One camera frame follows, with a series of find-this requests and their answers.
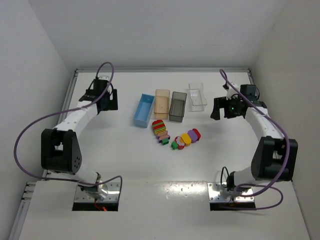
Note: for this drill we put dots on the tan translucent bin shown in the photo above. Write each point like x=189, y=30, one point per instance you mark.
x=162, y=104

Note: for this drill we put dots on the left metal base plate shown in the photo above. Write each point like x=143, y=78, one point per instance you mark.
x=107, y=193

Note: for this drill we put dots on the grey translucent bin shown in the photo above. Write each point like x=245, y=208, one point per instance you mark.
x=177, y=106

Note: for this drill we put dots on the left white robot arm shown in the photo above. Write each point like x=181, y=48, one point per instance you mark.
x=60, y=148

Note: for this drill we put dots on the green number lego brick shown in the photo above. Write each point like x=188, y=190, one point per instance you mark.
x=165, y=141

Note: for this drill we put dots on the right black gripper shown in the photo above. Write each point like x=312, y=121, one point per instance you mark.
x=223, y=107

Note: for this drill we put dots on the red rounded lego brick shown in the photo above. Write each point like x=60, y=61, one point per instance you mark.
x=197, y=133

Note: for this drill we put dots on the purple butterfly lego brick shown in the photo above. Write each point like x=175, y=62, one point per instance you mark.
x=163, y=135

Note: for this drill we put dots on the yellow rounded lego brick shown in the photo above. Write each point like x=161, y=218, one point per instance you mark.
x=186, y=139

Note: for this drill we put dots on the metal base plate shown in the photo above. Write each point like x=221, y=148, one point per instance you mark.
x=218, y=194
x=107, y=193

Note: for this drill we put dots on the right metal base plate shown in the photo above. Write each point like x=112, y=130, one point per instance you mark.
x=218, y=194

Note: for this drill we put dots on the clear transparent bin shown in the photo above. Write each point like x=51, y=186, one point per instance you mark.
x=198, y=101

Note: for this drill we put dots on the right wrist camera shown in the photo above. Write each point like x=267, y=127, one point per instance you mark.
x=231, y=90

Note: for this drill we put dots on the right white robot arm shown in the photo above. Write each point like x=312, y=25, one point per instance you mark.
x=275, y=156

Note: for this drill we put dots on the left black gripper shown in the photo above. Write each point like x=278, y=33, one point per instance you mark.
x=110, y=100

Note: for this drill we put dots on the small green lego brick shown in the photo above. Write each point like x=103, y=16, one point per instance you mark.
x=174, y=145

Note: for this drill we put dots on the blue rectangular bin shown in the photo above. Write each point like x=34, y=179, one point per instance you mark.
x=144, y=111

